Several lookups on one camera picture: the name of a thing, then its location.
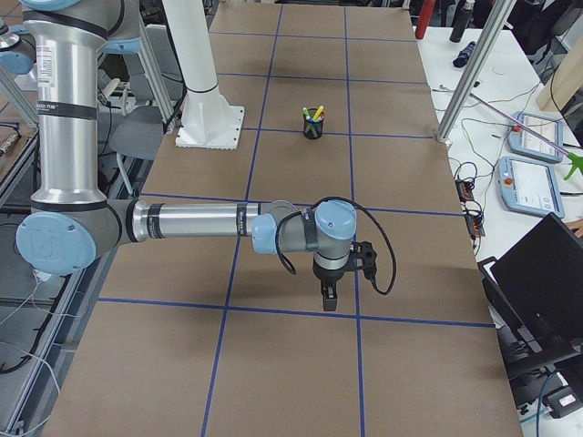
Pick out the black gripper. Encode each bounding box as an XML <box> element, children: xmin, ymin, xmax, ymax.
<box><xmin>312</xmin><ymin>261</ymin><xmax>344</xmax><ymax>311</ymax></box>

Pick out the green highlighter pen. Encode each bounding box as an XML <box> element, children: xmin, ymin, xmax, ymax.
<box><xmin>302</xmin><ymin>107</ymin><xmax>317</xmax><ymax>139</ymax></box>

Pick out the yellow highlighter pen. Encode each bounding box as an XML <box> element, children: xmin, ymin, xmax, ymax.
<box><xmin>312</xmin><ymin>105</ymin><xmax>324</xmax><ymax>122</ymax></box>

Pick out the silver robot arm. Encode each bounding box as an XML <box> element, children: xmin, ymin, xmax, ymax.
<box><xmin>15</xmin><ymin>1</ymin><xmax>356</xmax><ymax>311</ymax></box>

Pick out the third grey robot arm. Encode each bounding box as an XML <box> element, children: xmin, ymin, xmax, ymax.
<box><xmin>1</xmin><ymin>20</ymin><xmax>36</xmax><ymax>75</ymax></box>

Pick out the black mesh pen cup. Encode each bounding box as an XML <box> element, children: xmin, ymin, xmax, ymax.
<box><xmin>302</xmin><ymin>106</ymin><xmax>325</xmax><ymax>140</ymax></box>

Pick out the black laptop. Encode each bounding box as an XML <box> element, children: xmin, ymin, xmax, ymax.
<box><xmin>490</xmin><ymin>213</ymin><xmax>582</xmax><ymax>351</ymax></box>

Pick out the near blue teach pendant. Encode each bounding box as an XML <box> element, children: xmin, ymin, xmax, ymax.
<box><xmin>497</xmin><ymin>156</ymin><xmax>565</xmax><ymax>219</ymax></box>

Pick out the blue teach pendant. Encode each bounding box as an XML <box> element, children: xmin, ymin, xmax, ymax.
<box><xmin>506</xmin><ymin>110</ymin><xmax>565</xmax><ymax>164</ymax></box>
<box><xmin>497</xmin><ymin>156</ymin><xmax>565</xmax><ymax>219</ymax></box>

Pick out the far blue teach pendant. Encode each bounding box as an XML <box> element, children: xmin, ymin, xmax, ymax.
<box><xmin>506</xmin><ymin>110</ymin><xmax>565</xmax><ymax>164</ymax></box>

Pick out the grey office chair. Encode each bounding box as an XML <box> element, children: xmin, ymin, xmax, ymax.
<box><xmin>109</xmin><ymin>106</ymin><xmax>166</xmax><ymax>196</ymax></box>

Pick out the green tipped metal stand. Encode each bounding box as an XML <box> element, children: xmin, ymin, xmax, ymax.
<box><xmin>469</xmin><ymin>92</ymin><xmax>583</xmax><ymax>180</ymax></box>

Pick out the red bottle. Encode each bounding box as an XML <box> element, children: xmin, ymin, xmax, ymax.
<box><xmin>414</xmin><ymin>0</ymin><xmax>436</xmax><ymax>40</ymax></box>

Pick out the black bottle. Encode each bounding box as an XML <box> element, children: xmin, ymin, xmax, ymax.
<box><xmin>449</xmin><ymin>0</ymin><xmax>475</xmax><ymax>43</ymax></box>

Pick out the right black braided cable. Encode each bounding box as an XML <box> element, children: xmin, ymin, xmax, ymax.
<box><xmin>277</xmin><ymin>196</ymin><xmax>397</xmax><ymax>295</ymax></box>

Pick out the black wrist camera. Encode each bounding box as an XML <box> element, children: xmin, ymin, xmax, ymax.
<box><xmin>349</xmin><ymin>241</ymin><xmax>377</xmax><ymax>282</ymax></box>

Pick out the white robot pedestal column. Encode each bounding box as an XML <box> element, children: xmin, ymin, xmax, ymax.
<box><xmin>163</xmin><ymin>0</ymin><xmax>245</xmax><ymax>150</ymax></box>

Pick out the aluminium frame post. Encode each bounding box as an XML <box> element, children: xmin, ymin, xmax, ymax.
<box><xmin>435</xmin><ymin>0</ymin><xmax>517</xmax><ymax>143</ymax></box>

